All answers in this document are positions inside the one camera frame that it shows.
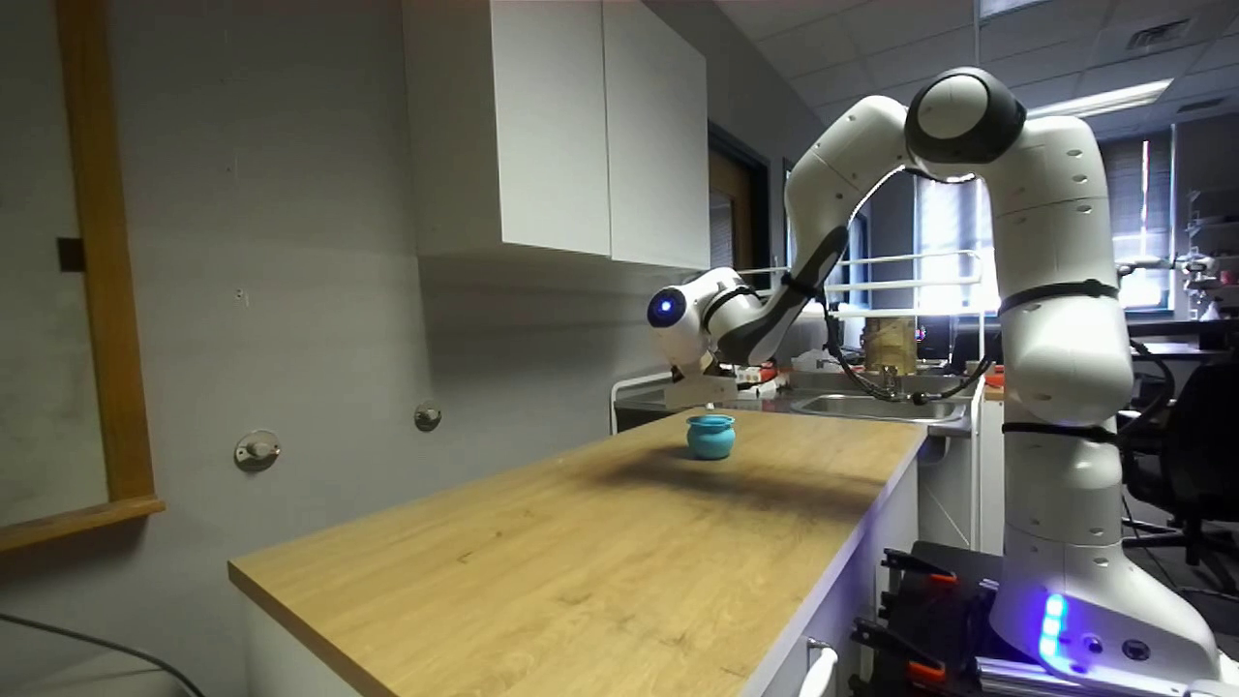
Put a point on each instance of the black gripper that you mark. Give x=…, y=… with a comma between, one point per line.
x=716, y=387

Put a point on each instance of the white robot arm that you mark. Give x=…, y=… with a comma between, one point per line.
x=1071, y=598

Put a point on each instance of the small blue pot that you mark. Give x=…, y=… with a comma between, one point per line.
x=710, y=435

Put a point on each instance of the black clamp with orange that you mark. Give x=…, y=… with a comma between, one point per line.
x=927, y=633

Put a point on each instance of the black office chair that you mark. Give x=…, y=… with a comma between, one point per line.
x=1190, y=471

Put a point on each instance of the wood framed whiteboard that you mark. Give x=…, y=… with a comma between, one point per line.
x=109, y=301

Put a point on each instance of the white wall cabinet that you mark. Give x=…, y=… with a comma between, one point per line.
x=554, y=125

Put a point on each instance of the round wall outlet right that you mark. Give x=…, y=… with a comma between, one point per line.
x=429, y=418

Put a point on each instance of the round wall outlet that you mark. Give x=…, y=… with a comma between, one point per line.
x=429, y=418
x=256, y=449

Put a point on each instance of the round wall outlet left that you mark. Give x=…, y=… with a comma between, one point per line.
x=256, y=449

